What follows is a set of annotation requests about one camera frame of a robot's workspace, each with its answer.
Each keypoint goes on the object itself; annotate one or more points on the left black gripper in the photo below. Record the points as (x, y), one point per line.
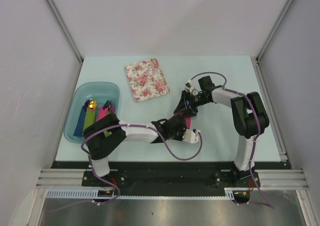
(182, 131)

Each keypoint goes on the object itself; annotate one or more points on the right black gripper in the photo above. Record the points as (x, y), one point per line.
(191, 111)

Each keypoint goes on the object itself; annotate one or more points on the magenta paper napkin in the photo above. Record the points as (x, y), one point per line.
(188, 120)

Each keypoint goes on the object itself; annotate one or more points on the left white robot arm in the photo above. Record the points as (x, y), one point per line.
(105, 135)

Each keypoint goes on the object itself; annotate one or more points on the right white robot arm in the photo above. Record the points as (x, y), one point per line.
(249, 115)

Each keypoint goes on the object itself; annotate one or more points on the green rolled napkin bundle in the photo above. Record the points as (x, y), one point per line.
(90, 114)

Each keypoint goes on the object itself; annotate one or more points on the blue rolled napkin bundle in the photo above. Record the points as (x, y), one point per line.
(81, 120)

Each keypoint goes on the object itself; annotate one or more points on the floral rectangular tray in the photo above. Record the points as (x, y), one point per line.
(146, 80)

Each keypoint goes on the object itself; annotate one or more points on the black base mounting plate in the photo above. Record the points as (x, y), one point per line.
(166, 179)

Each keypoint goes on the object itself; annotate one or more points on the teal translucent plastic bin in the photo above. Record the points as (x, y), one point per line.
(99, 90)

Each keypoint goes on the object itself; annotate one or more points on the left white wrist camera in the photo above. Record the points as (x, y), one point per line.
(191, 136)

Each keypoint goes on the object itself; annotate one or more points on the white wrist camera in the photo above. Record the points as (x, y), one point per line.
(191, 136)
(189, 88)

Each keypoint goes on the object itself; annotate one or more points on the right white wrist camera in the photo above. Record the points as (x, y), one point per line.
(189, 88)

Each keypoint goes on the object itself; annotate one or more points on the white slotted cable duct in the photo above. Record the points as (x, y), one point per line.
(98, 194)

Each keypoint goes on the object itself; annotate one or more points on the aluminium frame rail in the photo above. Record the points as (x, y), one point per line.
(60, 179)

